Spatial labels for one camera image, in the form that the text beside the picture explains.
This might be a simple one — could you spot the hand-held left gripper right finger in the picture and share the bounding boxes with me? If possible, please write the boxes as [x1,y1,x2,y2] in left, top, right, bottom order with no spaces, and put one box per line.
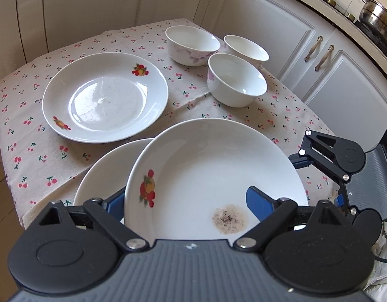
[233,186,346,249]

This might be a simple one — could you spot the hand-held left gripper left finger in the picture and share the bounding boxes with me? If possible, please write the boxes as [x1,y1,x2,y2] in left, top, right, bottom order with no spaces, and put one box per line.
[39,188,150,253]

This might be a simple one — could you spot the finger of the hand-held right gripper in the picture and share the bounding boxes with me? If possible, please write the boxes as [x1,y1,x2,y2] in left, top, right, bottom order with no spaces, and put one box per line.
[335,192,359,217]
[288,129,350,183]

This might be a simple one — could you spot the white plate with brown stain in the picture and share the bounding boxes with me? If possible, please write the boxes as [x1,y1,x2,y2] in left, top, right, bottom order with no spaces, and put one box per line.
[124,118,309,243]

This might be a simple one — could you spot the white floral bowl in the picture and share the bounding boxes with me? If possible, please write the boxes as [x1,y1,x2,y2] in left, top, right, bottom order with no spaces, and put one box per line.
[224,34,270,70]
[165,25,221,67]
[207,53,268,109]

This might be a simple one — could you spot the cherry-print tablecloth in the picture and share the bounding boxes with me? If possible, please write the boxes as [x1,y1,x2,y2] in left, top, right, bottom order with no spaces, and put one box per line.
[0,17,338,230]

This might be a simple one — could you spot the person's white clothing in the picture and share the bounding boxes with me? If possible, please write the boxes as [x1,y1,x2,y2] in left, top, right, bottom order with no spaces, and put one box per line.
[371,226,387,302]

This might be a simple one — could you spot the white fruit-print plate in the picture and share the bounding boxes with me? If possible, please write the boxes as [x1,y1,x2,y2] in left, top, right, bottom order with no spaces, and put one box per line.
[42,52,169,143]

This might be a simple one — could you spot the black gas stove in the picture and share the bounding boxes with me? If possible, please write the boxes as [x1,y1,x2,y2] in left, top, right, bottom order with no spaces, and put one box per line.
[354,19,387,52]

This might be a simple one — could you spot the cream cabinet under stove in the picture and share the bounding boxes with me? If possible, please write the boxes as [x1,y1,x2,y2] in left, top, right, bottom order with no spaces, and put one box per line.
[196,0,387,152]

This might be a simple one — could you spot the stainless steel pot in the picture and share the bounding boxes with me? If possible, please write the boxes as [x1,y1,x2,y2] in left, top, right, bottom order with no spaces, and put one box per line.
[358,0,387,43]

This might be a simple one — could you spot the beige stove countertop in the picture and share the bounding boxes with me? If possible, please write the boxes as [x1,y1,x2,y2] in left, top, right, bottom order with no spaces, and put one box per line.
[244,0,387,85]

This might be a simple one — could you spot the cream tall cabinet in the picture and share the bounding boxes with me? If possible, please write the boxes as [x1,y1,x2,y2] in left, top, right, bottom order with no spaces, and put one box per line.
[0,0,213,66]

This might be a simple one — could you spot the bronze cabinet handle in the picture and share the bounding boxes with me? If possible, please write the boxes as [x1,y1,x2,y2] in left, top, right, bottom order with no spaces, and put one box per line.
[304,36,323,63]
[315,45,335,71]

